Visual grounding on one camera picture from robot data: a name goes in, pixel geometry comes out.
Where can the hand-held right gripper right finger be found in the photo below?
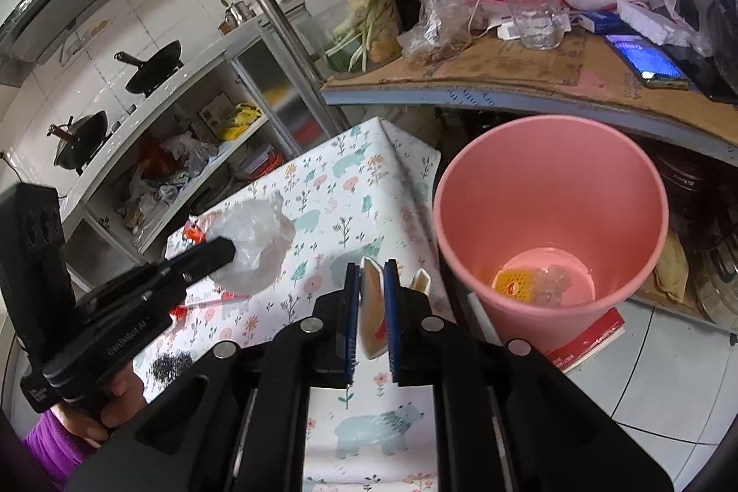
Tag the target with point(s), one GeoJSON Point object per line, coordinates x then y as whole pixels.
{"type": "Point", "coordinates": [392, 322]}

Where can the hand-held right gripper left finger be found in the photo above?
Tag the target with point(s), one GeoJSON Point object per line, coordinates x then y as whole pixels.
{"type": "Point", "coordinates": [349, 322]}

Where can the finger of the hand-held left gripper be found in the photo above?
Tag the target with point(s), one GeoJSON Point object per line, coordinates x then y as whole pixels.
{"type": "Point", "coordinates": [202, 261]}

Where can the white orange small carton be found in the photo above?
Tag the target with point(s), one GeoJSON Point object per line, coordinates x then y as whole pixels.
{"type": "Point", "coordinates": [372, 307]}

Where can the pink plastic bucket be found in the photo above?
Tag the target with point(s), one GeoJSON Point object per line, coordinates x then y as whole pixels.
{"type": "Point", "coordinates": [519, 181]}

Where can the red box with white end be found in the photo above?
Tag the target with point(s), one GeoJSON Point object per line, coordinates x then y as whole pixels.
{"type": "Point", "coordinates": [594, 339]}

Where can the person's left forearm purple sleeve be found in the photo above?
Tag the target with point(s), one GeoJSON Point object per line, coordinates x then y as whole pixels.
{"type": "Point", "coordinates": [55, 446]}

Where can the person's left hand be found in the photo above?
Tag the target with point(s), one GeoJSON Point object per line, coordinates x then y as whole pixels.
{"type": "Point", "coordinates": [124, 402]}

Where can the small red white wrapper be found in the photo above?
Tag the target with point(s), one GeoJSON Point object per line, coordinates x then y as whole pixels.
{"type": "Point", "coordinates": [195, 231]}

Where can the red pen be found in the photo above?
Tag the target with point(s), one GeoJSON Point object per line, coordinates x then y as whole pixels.
{"type": "Point", "coordinates": [216, 303]}

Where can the small white open carton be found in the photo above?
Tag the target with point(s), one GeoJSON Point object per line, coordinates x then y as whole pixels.
{"type": "Point", "coordinates": [422, 281]}

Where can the pile of black granules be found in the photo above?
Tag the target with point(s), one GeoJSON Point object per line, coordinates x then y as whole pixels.
{"type": "Point", "coordinates": [172, 366]}

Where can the heap of plastic bags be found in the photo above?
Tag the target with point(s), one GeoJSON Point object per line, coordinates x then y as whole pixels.
{"type": "Point", "coordinates": [184, 152]}

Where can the floral tablecloth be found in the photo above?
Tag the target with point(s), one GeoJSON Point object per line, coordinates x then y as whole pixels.
{"type": "Point", "coordinates": [340, 204]}

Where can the yellow packet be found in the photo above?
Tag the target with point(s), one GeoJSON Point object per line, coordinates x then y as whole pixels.
{"type": "Point", "coordinates": [510, 284]}

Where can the yellow packets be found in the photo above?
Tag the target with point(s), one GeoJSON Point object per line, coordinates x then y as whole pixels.
{"type": "Point", "coordinates": [242, 120]}

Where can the small cardboard box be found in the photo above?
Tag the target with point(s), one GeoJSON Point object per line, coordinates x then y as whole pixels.
{"type": "Point", "coordinates": [213, 111]}

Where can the crumpled shiny wrapper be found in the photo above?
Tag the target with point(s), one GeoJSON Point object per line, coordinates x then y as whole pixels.
{"type": "Point", "coordinates": [550, 284]}

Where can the black wok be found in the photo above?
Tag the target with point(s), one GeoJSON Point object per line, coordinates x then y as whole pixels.
{"type": "Point", "coordinates": [83, 140]}
{"type": "Point", "coordinates": [153, 68]}

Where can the white kitchen cabinet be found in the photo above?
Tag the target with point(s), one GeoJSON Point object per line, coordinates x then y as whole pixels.
{"type": "Point", "coordinates": [190, 77]}

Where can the steel shelf rack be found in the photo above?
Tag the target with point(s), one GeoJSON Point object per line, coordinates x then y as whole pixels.
{"type": "Point", "coordinates": [403, 97]}

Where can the steel kettle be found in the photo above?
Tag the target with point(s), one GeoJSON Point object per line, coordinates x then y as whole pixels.
{"type": "Point", "coordinates": [237, 13]}

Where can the brown cardboard sheet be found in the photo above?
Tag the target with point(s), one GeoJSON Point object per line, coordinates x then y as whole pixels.
{"type": "Point", "coordinates": [490, 65]}

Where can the yellow cloth bag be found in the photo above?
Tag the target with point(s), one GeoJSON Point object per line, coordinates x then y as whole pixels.
{"type": "Point", "coordinates": [671, 267]}

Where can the green onions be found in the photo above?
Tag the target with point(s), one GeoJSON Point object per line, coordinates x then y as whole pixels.
{"type": "Point", "coordinates": [369, 16]}

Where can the white power adapter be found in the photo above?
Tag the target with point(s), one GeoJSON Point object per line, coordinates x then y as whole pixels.
{"type": "Point", "coordinates": [507, 32]}

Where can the black pot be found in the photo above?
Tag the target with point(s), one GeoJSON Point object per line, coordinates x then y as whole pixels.
{"type": "Point", "coordinates": [689, 181]}

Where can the steel steamer pot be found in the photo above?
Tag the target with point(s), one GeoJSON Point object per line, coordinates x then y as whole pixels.
{"type": "Point", "coordinates": [720, 279]}

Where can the clear glass mug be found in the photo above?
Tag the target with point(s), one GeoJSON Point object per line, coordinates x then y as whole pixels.
{"type": "Point", "coordinates": [536, 16]}

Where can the blue box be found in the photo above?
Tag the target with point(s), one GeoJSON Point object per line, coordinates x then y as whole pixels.
{"type": "Point", "coordinates": [599, 22]}

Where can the lit smartphone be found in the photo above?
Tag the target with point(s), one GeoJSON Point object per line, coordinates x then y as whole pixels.
{"type": "Point", "coordinates": [646, 59]}

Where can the white tissue packet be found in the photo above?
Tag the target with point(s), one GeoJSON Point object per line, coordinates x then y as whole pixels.
{"type": "Point", "coordinates": [654, 22]}

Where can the black smartphone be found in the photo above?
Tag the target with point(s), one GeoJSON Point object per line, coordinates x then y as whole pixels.
{"type": "Point", "coordinates": [709, 77]}

